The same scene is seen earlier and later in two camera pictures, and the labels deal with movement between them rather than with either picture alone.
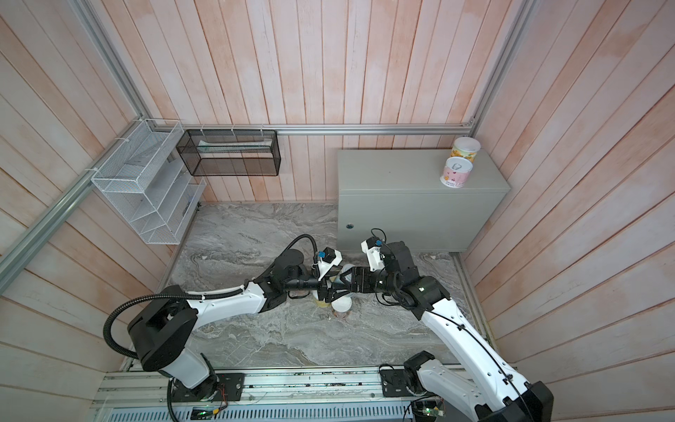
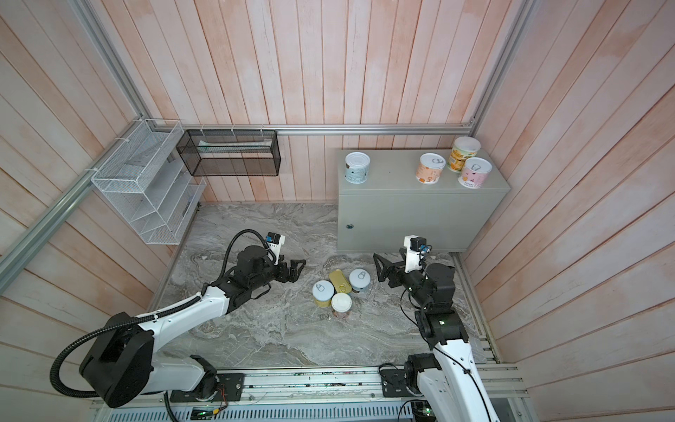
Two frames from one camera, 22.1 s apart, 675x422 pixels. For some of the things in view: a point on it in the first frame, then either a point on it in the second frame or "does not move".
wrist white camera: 329,258 -> 274,243
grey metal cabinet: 401,192 does not move
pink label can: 456,171 -> 475,172
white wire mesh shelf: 149,183 does not move
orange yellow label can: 466,147 does not move
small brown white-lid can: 341,306 does not move
